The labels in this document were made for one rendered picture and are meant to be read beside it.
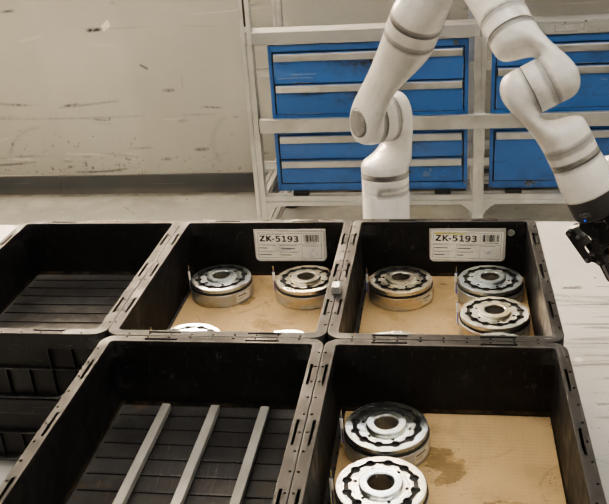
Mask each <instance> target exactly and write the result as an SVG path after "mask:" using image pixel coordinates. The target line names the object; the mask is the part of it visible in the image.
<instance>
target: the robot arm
mask: <svg viewBox="0 0 609 504"><path fill-rule="evenodd" d="M453 2H454V0H396V1H395V3H394V5H393V7H392V9H391V12H390V15H389V17H388V20H387V23H386V26H385V29H384V32H383V35H382V38H381V41H380V44H379V47H378V49H377V52H376V54H375V57H374V59H373V62H372V65H371V67H370V69H369V72H368V74H367V76H366V78H365V80H364V82H363V84H362V86H361V88H360V90H359V92H358V94H357V96H356V98H355V100H354V102H353V105H352V108H351V112H350V119H349V122H350V130H351V133H352V136H353V137H354V139H355V140H356V141H357V142H359V143H360V144H364V145H374V144H379V143H380V144H379V146H378V147H377V149H376V150H375V151H374V152H373V153H372V154H370V155H369V156H368V157H367V158H365V159H364V160H363V162H362V164H361V179H362V202H363V219H410V203H409V166H410V163H411V159H412V138H413V114H412V108H411V105H410V102H409V100H408V98H407V97H406V95H405V94H403V93H402V92H400V91H398V89H399V88H400V87H401V86H402V85H403V84H404V83H405V82H406V81H407V80H408V79H409V78H410V77H411V76H412V75H413V74H415V73H416V72H417V71H418V70H419V69H420V67H421V66H422V65H423V64H424V63H425V62H426V61H427V60H428V58H429V57H430V55H431V54H432V52H433V50H434V48H435V45H436V43H437V41H438V38H439V36H440V34H441V31H442V29H443V26H444V23H445V21H446V18H447V16H448V13H449V11H450V9H451V7H452V4H453ZM464 2H465V3H466V5H467V6H468V8H469V9H470V11H471V13H472V14H473V16H474V18H475V20H476V21H477V23H478V25H479V27H480V29H481V31H482V33H483V35H484V37H485V39H486V41H487V43H488V45H489V46H490V48H491V50H492V52H493V54H494V55H495V57H496V58H497V59H498V60H500V61H503V62H511V61H516V60H519V59H524V58H530V57H533V58H536V59H534V60H532V61H530V62H529V63H527V64H525V65H523V66H521V67H520V68H517V69H515V70H513V71H511V72H510V73H508V74H506V75H505V76H504V77H503V78H502V80H501V83H500V96H501V99H502V101H503V103H504V104H505V106H506V107H507V108H508V110H509V111H510V112H511V113H512V114H513V115H514V116H515V117H516V118H517V119H518V120H519V121H520V122H521V123H522V124H523V125H524V126H525V127H526V128H527V130H528V131H529V132H530V133H531V134H532V136H533V137H534V138H535V140H536V141H537V143H538V144H539V146H540V148H541V150H542V151H543V153H544V155H545V157H546V159H547V161H548V163H549V165H550V167H551V169H552V171H553V174H554V176H555V179H556V182H557V185H558V187H559V190H560V192H561V194H562V196H563V198H564V200H565V202H566V204H567V206H568V208H569V210H570V212H571V214H572V216H573V218H574V220H575V221H576V222H579V223H574V224H573V225H572V226H571V227H570V228H569V229H568V230H567V231H566V236H567V237H568V238H569V240H570V241H571V243H572V244H573V246H574V247H575V248H576V250H577V251H578V253H579V254H580V256H581V257H582V258H583V260H584V261H585V262H586V263H590V262H594V263H596V264H597V265H598V266H600V268H601V270H602V272H603V274H604V276H605V278H606V280H607V281H608V282H609V155H606V156H604V155H603V154H602V152H601V150H600V149H599V147H598V145H597V142H596V140H595V138H594V136H593V134H592V132H591V130H590V128H589V126H588V124H587V122H586V120H585V119H584V118H583V117H581V116H579V115H572V116H568V117H564V118H560V119H556V120H545V119H543V118H541V117H540V116H539V114H541V113H542V112H544V111H546V110H548V109H550V108H552V107H554V106H556V105H558V104H560V103H562V102H564V101H566V100H568V99H570V98H572V97H573V96H574V95H575V94H576V93H577V92H578V90H579V88H580V81H581V79H580V74H579V71H578V68H577V67H576V65H575V64H574V62H573V61H572V60H571V59H570V58H569V57H568V56H567V55H566V54H565V53H564V52H563V51H562V50H560V49H559V48H558V47H557V46H556V45H555V44H554V43H552V42H551V41H550V40H549V39H548V38H547V36H546V35H545V34H544V33H543V32H542V31H541V30H540V28H539V27H538V25H537V24H536V22H535V20H534V18H533V17H532V15H531V13H530V11H529V9H528V8H527V6H526V4H525V2H524V0H464ZM588 236H589V237H590V238H591V240H590V238H589V237H588ZM585 246H586V248H587V249H588V250H589V253H588V252H587V251H586V249H585Z"/></svg>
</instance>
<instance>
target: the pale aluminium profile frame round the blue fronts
mask: <svg viewBox="0 0 609 504"><path fill-rule="evenodd" d="M271 4H272V17H273V27H284V22H283V9H282V0H271ZM237 6H238V17H239V28H240V38H241V49H242V60H243V70H244V81H245V91H246V102H247V113H248V123H249V134H250V144H251V155H252V166H253V176H254V187H255V197H256V208H257V219H258V220H280V219H281V216H282V214H283V212H284V209H285V207H286V208H296V207H299V206H337V205H363V202H362V192H336V193H310V190H293V191H279V193H273V191H274V189H275V186H276V184H277V182H278V175H277V163H276V158H275V160H274V161H264V152H263V141H262V134H267V133H310V132H350V131H351V130H350V122H349V119H350V117H316V118H278V119H261V118H260V107H259V95H258V84H257V77H269V68H265V69H256V61H255V50H254V45H252V41H251V32H252V31H253V27H252V16H251V5H250V0H237ZM244 33H247V44H248V46H246V45H245V35H244ZM468 38H469V76H468V114H436V115H413V130H444V129H468V149H467V188H466V191H451V189H435V191H421V192H409V203H410V205H442V204H462V206H465V207H466V208H467V209H468V210H469V218H483V213H485V211H486V210H487V209H488V208H490V207H491V206H494V204H546V203H566V202H565V200H564V198H563V196H562V194H561V192H560V190H522V188H505V191H483V190H484V184H489V173H484V166H489V157H484V151H485V149H489V147H490V138H485V129H489V128H526V127H525V126H524V125H523V124H522V123H521V122H520V121H519V120H518V119H517V118H516V117H515V116H514V115H513V114H512V113H485V99H486V70H491V66H492V61H486V54H487V41H486V39H485V37H484V35H483V33H482V37H480V27H479V25H478V23H477V21H476V20H475V37H468ZM572 115H579V116H581V117H583V118H584V119H585V120H586V122H587V124H588V126H609V110H596V111H556V112H542V113H541V114H539V116H540V117H541V118H543V119H545V120H556V119H560V118H564V117H568V116H572ZM265 169H270V170H269V172H268V174H267V176H266V175H265Z"/></svg>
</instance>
